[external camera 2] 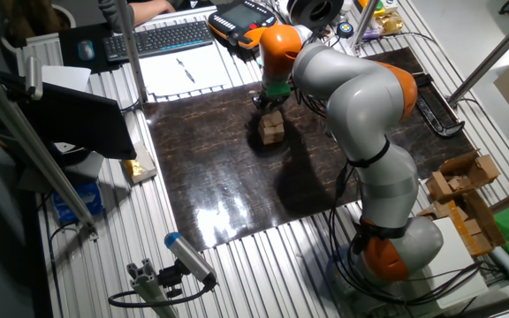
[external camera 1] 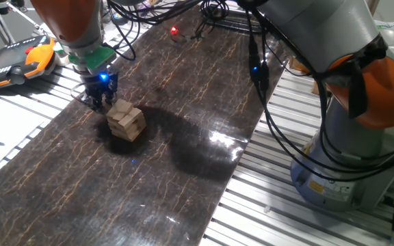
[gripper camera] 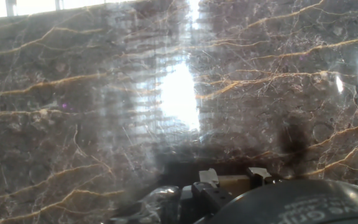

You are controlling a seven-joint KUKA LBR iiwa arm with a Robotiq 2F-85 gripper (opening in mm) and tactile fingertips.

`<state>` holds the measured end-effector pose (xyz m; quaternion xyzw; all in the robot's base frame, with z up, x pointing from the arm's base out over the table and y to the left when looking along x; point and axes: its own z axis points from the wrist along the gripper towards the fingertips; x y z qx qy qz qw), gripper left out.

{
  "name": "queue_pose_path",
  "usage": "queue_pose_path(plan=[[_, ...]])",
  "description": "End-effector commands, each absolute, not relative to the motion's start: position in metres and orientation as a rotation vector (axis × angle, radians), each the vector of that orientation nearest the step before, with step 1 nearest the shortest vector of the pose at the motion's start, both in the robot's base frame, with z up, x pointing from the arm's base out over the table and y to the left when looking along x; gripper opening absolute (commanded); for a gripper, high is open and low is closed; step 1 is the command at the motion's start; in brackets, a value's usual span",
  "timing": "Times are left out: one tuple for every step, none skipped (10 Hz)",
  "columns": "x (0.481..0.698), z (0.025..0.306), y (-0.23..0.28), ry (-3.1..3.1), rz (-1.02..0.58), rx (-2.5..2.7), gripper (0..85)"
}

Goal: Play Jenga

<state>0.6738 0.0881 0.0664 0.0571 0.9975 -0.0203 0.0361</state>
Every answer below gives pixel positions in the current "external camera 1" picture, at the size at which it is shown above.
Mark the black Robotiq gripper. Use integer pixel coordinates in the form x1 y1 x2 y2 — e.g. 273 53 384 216
80 69 120 113

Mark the protruding wooden Jenga block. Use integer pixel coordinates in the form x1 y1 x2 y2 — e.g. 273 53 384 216
106 104 127 121

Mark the wooden Jenga block tower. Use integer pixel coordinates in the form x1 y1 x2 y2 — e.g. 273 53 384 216
106 98 147 143

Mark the white round object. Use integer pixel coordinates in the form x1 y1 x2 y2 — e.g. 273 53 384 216
53 42 70 66

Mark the black orange teach pendant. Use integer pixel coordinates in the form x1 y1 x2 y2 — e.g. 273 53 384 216
0 34 57 90

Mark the dark marble pattern mat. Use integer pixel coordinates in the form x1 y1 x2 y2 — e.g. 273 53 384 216
0 6 289 246

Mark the white paper sheet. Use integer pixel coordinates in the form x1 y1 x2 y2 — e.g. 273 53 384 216
0 98 53 180

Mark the thin gripper sensor cable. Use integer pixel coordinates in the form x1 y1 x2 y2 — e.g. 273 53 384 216
70 80 92 104

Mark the black cable bundle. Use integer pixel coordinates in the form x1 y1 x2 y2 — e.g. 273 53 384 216
107 0 239 62

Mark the black cable with lit plug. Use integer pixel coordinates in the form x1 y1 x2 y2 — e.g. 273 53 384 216
243 10 394 182

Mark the black strap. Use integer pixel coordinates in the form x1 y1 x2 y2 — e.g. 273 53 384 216
315 33 389 120

